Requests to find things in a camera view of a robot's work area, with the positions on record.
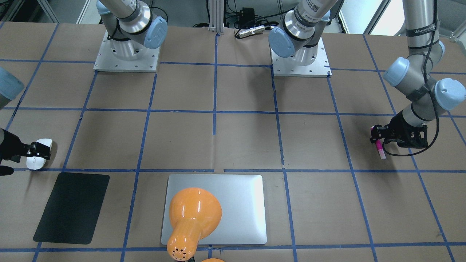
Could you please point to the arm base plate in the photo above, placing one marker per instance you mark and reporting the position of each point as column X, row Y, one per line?
column 126, row 56
column 306, row 62

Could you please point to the black mousepad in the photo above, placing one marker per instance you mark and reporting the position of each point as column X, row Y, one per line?
column 73, row 208

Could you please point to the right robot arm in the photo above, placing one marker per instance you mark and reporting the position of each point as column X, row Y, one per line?
column 134, row 35

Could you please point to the silver metal connector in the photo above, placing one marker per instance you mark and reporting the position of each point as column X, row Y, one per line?
column 241, row 34

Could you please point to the pink highlighter pen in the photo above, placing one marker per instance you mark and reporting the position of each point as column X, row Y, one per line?
column 381, row 151

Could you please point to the silver laptop notebook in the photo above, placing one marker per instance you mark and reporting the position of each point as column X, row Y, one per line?
column 223, row 209

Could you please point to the white computer mouse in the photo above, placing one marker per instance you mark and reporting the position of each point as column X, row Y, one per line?
column 40, row 154

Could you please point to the orange desk lamp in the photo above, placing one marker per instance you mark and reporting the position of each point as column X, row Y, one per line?
column 194, row 213

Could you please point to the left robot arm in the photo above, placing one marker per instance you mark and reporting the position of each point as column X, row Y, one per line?
column 430, row 98

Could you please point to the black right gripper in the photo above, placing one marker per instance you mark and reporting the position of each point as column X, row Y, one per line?
column 10, row 145

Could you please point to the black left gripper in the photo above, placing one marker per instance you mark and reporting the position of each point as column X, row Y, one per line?
column 399, row 124

